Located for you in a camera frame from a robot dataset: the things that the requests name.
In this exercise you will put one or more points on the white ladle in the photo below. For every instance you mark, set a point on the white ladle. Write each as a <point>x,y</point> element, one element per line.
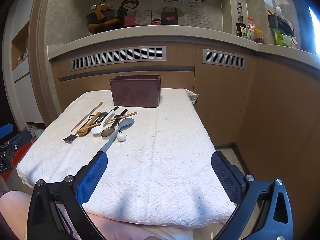
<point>278,10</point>

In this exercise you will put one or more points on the cartoon wall sticker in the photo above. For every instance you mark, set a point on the cartoon wall sticker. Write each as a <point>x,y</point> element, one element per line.
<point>170,5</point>

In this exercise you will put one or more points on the person's pink trousers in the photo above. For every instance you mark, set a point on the person's pink trousers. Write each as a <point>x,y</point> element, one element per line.
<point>15,212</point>

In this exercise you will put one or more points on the clear bottle orange cap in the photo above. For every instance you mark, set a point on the clear bottle orange cap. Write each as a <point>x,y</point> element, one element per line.
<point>250,26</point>

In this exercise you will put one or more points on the wooden spoon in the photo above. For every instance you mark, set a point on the wooden spoon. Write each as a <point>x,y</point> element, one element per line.
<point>83,133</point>
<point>82,130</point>

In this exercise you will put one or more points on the window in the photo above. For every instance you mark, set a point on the window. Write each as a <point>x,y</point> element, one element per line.
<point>315,32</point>

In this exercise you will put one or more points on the black wok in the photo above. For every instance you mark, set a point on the black wok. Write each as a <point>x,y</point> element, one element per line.
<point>105,21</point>

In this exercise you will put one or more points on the pile of cloths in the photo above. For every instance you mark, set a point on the pile of cloths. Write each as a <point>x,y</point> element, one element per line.
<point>36,131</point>

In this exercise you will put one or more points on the black utensil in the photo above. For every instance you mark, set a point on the black utensil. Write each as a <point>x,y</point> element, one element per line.
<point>112,109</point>

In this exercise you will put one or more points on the long grey vent grille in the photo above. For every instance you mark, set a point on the long grey vent grille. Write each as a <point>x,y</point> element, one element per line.
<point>117,57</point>

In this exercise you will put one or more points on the small white spoon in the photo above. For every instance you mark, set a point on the small white spoon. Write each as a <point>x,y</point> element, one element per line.
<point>121,136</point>

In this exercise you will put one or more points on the yellow-lidded jar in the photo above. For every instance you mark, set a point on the yellow-lidded jar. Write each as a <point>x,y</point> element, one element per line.
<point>258,36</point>

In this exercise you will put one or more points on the shovel-shaped metal spoon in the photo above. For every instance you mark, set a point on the shovel-shaped metal spoon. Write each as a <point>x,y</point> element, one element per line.
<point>68,138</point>

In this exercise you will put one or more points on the wooden chopstick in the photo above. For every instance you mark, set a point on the wooden chopstick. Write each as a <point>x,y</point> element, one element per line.
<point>86,117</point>
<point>130,114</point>

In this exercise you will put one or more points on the dark sauce bottle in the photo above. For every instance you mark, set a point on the dark sauce bottle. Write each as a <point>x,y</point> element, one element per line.
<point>241,30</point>

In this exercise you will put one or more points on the white plastic spoon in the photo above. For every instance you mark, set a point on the white plastic spoon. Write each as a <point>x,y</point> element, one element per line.
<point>97,130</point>

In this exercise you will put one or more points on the short grey vent grille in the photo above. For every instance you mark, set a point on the short grey vent grille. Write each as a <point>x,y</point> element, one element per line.
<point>225,58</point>

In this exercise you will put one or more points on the white vented column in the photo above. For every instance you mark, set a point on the white vented column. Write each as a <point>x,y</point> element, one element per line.
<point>236,7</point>

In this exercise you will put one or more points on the white woven towel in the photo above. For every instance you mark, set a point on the white woven towel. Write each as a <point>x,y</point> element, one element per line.
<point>155,167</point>

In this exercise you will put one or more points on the beige kitchen countertop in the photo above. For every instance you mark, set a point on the beige kitchen countertop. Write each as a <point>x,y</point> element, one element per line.
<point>150,36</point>

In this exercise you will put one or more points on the dark metal spoon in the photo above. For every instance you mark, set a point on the dark metal spoon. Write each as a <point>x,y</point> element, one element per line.
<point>108,131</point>

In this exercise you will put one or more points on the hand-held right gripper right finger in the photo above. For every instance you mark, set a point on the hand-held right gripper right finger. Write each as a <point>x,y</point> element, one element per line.
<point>226,177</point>

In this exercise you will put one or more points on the red box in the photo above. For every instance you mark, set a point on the red box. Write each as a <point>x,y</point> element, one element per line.
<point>22,158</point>

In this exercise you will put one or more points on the green plastic bags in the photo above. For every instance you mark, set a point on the green plastic bags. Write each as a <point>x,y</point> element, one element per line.
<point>285,40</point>

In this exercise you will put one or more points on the brown plastic utensil box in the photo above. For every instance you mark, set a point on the brown plastic utensil box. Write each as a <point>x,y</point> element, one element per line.
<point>135,92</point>

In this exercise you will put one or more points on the small teal cup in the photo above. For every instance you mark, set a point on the small teal cup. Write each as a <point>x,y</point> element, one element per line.
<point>247,36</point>

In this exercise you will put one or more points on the white wall cabinet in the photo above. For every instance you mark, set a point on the white wall cabinet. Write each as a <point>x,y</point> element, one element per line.
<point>22,87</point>

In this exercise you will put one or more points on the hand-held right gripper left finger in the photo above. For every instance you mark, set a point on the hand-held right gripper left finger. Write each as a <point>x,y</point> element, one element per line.
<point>92,177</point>

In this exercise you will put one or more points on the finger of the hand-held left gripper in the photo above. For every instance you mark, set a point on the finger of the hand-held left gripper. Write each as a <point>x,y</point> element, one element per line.
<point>5,130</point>
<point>21,140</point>

